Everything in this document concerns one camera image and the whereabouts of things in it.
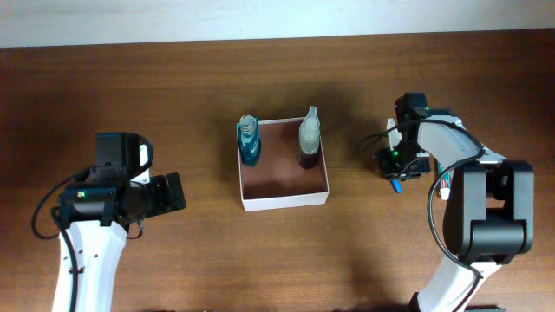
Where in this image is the blue disposable razor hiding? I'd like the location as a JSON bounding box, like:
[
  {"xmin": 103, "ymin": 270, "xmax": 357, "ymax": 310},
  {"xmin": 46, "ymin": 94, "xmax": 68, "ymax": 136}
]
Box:
[{"xmin": 390, "ymin": 179, "xmax": 402, "ymax": 194}]

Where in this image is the clear foam soap pump bottle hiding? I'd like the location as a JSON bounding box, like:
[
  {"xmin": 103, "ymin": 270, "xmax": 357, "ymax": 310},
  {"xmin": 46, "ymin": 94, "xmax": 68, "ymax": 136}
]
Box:
[{"xmin": 297, "ymin": 106, "xmax": 320, "ymax": 169}]

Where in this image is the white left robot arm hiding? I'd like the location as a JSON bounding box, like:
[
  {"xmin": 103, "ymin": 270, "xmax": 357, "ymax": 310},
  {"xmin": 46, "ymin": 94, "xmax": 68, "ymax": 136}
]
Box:
[{"xmin": 51, "ymin": 133, "xmax": 186, "ymax": 311}]

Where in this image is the pink cardboard box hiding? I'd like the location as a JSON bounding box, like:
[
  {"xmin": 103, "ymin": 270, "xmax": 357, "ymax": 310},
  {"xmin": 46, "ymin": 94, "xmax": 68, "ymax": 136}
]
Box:
[{"xmin": 238, "ymin": 117, "xmax": 330, "ymax": 212}]

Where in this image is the Colgate toothpaste tube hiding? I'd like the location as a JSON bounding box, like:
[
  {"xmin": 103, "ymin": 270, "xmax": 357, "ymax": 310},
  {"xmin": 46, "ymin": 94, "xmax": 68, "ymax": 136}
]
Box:
[{"xmin": 435, "ymin": 160, "xmax": 451, "ymax": 201}]

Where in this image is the teal mouthwash bottle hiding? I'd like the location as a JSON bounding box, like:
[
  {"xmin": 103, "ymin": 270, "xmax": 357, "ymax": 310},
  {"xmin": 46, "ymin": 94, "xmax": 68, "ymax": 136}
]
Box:
[{"xmin": 238, "ymin": 114, "xmax": 261, "ymax": 167}]

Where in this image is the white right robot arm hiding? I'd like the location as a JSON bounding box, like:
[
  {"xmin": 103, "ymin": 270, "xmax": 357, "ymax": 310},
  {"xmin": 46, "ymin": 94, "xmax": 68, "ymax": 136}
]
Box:
[{"xmin": 378, "ymin": 93, "xmax": 534, "ymax": 311}]

